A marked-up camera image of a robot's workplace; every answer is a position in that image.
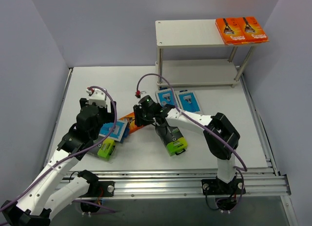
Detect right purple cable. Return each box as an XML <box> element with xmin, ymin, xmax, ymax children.
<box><xmin>136</xmin><ymin>73</ymin><xmax>248</xmax><ymax>211</ymax></box>

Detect orange razor box front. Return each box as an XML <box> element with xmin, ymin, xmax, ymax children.
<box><xmin>215</xmin><ymin>18</ymin><xmax>247</xmax><ymax>45</ymax></box>

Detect black green razor box left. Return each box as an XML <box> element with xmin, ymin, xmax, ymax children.
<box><xmin>87</xmin><ymin>138</ymin><xmax>116</xmax><ymax>161</ymax></box>

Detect blue razor box left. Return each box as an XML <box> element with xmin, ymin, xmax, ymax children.
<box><xmin>99</xmin><ymin>120</ymin><xmax>129</xmax><ymax>143</ymax></box>

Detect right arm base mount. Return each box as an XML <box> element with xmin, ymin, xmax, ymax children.
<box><xmin>201</xmin><ymin>177</ymin><xmax>246</xmax><ymax>214</ymax></box>

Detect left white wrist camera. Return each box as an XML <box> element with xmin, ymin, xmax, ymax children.
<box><xmin>86</xmin><ymin>87</ymin><xmax>107</xmax><ymax>108</ymax></box>

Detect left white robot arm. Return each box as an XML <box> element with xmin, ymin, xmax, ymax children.
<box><xmin>0</xmin><ymin>98</ymin><xmax>117</xmax><ymax>226</ymax></box>

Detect black green razor box centre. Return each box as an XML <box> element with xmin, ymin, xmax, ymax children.
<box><xmin>155</xmin><ymin>125</ymin><xmax>188</xmax><ymax>156</ymax></box>

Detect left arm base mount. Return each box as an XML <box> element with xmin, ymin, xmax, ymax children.
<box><xmin>80</xmin><ymin>181</ymin><xmax>115</xmax><ymax>214</ymax></box>

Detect blue razor box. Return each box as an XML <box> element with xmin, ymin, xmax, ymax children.
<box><xmin>99</xmin><ymin>120</ymin><xmax>129</xmax><ymax>143</ymax></box>
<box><xmin>155</xmin><ymin>89</ymin><xmax>179</xmax><ymax>106</ymax></box>
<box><xmin>176</xmin><ymin>90</ymin><xmax>203</xmax><ymax>114</ymax></box>

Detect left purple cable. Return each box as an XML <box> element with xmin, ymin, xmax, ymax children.
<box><xmin>0</xmin><ymin>86</ymin><xmax>118</xmax><ymax>212</ymax></box>

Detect blue razor box middle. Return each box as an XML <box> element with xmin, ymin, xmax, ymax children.
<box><xmin>155</xmin><ymin>89</ymin><xmax>179</xmax><ymax>106</ymax></box>

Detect white two-tier shelf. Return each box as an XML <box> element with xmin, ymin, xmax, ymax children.
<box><xmin>155</xmin><ymin>19</ymin><xmax>257</xmax><ymax>88</ymax></box>

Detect blue razor box right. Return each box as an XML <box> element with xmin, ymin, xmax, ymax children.
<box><xmin>176</xmin><ymin>90</ymin><xmax>203</xmax><ymax>114</ymax></box>

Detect orange razor box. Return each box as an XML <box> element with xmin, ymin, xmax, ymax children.
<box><xmin>120</xmin><ymin>112</ymin><xmax>144</xmax><ymax>134</ymax></box>
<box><xmin>215</xmin><ymin>18</ymin><xmax>247</xmax><ymax>45</ymax></box>
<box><xmin>236</xmin><ymin>17</ymin><xmax>269</xmax><ymax>43</ymax></box>

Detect black green razor box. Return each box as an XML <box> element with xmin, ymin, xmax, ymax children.
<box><xmin>87</xmin><ymin>138</ymin><xmax>116</xmax><ymax>161</ymax></box>
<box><xmin>155</xmin><ymin>125</ymin><xmax>188</xmax><ymax>156</ymax></box>

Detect purple cable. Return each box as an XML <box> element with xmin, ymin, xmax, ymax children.
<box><xmin>0</xmin><ymin>86</ymin><xmax>118</xmax><ymax>212</ymax></box>
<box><xmin>136</xmin><ymin>73</ymin><xmax>248</xmax><ymax>211</ymax></box>

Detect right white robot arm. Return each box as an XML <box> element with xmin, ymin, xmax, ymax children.
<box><xmin>133</xmin><ymin>94</ymin><xmax>240</xmax><ymax>195</ymax></box>

